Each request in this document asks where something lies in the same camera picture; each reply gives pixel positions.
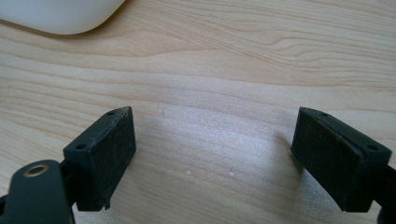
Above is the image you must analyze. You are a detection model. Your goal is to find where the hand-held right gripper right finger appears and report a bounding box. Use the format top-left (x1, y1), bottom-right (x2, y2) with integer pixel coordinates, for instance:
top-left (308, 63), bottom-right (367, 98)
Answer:
top-left (290, 106), bottom-right (393, 213)

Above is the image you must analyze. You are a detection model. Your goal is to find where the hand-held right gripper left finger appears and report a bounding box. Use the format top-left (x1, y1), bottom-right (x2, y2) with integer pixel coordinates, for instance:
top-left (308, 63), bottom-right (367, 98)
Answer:
top-left (63, 105), bottom-right (137, 212)

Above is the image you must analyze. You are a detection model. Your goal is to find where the white plastic storage bin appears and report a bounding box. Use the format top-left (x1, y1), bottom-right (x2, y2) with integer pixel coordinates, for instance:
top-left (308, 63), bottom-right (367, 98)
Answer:
top-left (0, 0), bottom-right (126, 35)

